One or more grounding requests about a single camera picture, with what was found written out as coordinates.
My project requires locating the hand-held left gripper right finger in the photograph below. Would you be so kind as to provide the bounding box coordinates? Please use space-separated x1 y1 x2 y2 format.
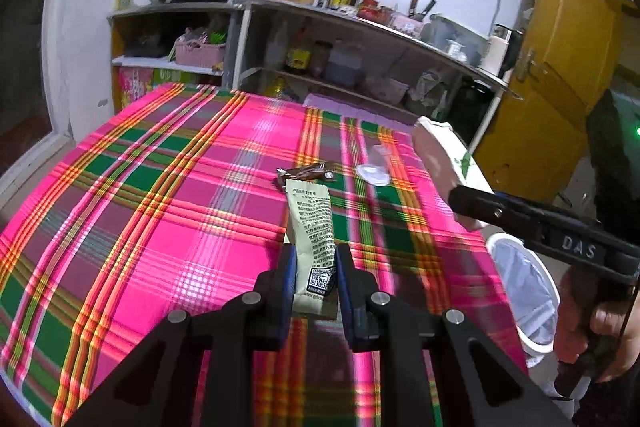
335 244 576 427

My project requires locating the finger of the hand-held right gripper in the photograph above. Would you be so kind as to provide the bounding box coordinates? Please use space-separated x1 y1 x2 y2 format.
447 184 621 282

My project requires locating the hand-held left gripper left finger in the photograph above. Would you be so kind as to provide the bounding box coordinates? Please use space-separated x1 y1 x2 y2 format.
65 244 298 427

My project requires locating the white trash bin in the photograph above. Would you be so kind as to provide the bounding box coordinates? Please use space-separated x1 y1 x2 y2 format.
485 232 560 368

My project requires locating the beige printed sachet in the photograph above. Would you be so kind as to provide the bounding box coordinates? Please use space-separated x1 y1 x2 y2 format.
283 179 338 320

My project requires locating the white paper bag green print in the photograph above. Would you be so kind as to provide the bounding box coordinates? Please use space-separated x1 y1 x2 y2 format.
412 116 498 233

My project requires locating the person's right hand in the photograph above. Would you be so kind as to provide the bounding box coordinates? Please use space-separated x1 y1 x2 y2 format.
554 264 640 383

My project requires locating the brown sachet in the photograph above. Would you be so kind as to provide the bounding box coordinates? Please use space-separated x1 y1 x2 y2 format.
276 162 337 184

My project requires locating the clear plastic lid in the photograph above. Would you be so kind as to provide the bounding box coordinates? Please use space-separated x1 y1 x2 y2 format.
356 146 392 186

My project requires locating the yellow wooden door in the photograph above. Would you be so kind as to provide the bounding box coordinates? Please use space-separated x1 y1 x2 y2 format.
472 0 626 202

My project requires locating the black electric kettle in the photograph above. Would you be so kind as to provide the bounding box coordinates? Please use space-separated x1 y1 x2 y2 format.
492 24 524 78

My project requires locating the pink green plaid tablecloth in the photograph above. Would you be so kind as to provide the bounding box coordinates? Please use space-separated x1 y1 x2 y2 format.
0 82 529 427

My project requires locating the white cup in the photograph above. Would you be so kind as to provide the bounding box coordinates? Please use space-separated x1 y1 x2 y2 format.
481 36 508 76

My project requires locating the clear plastic storage box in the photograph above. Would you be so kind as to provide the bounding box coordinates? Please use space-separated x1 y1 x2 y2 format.
422 13 488 65

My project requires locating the blue grey plastic container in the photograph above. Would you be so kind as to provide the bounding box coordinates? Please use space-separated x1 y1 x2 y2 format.
325 44 366 88

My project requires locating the soy sauce bottle yellow label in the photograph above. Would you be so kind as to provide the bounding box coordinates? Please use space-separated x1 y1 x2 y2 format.
285 31 311 75

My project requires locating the white plastic bottle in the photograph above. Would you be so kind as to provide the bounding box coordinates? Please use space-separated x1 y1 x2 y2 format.
265 22 291 68

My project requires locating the green yellow printed packet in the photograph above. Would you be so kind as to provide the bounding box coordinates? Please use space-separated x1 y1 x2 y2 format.
152 68 189 86

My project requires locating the pink knife holder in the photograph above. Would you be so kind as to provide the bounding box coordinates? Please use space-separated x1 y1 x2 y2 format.
392 14 426 36

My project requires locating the pink plastic basket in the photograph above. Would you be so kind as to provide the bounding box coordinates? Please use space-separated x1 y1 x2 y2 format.
174 36 226 66

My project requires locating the pink printed packet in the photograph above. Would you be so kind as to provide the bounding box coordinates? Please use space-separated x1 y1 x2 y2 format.
117 67 156 110

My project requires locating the steel kitchen rack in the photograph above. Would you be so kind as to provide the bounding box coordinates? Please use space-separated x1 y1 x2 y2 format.
223 0 523 148

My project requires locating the metal door handle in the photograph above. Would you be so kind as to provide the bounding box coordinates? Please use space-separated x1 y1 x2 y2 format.
515 48 536 82

